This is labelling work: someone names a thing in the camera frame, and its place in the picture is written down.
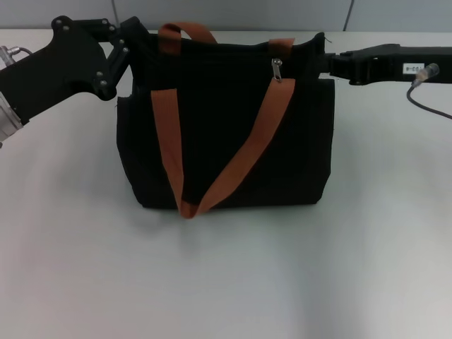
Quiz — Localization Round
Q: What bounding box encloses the black bag with brown straps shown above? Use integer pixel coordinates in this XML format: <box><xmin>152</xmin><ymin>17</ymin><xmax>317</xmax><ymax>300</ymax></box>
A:
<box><xmin>115</xmin><ymin>17</ymin><xmax>336</xmax><ymax>220</ymax></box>

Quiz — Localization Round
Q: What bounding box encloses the right gripper cable with connector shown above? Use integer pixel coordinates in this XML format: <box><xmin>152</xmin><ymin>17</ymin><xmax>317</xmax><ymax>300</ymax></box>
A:
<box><xmin>405</xmin><ymin>61</ymin><xmax>452</xmax><ymax>119</ymax></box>

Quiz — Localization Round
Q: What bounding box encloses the gripper cable with connector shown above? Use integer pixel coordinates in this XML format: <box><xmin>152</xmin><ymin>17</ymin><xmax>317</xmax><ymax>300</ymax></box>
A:
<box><xmin>0</xmin><ymin>44</ymin><xmax>35</xmax><ymax>69</ymax></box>
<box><xmin>405</xmin><ymin>61</ymin><xmax>452</xmax><ymax>119</ymax></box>

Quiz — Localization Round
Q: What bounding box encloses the silver zipper pull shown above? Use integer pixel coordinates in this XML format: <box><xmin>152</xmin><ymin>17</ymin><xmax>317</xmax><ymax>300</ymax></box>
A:
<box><xmin>270</xmin><ymin>57</ymin><xmax>285</xmax><ymax>85</ymax></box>

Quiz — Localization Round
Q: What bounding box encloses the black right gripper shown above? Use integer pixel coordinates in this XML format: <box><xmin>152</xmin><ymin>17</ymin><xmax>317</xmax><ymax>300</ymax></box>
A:
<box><xmin>324</xmin><ymin>42</ymin><xmax>452</xmax><ymax>86</ymax></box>

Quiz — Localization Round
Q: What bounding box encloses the left gripper cable with connector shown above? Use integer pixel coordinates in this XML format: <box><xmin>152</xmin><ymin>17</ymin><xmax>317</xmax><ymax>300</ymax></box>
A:
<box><xmin>0</xmin><ymin>44</ymin><xmax>35</xmax><ymax>69</ymax></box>

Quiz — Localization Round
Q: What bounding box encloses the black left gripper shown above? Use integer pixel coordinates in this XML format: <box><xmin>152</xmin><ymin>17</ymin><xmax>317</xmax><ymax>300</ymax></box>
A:
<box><xmin>0</xmin><ymin>15</ymin><xmax>146</xmax><ymax>125</ymax></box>

